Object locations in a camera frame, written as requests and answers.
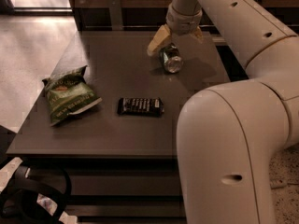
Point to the left metal bracket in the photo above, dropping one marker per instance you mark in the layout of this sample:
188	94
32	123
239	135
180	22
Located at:
115	13

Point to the grey drawer cabinet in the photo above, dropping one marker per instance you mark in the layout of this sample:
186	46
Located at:
123	168

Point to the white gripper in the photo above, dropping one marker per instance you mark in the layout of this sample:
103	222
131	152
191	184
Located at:
183	23

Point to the black candy bar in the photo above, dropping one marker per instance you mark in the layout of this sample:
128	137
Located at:
148	107

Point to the black chair base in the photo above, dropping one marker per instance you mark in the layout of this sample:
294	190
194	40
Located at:
37	193

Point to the green soda can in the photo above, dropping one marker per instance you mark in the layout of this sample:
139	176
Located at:
170	59

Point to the green chip bag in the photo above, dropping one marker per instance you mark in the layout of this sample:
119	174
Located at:
68	94

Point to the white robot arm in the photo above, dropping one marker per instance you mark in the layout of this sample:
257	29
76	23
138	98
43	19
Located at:
228	133

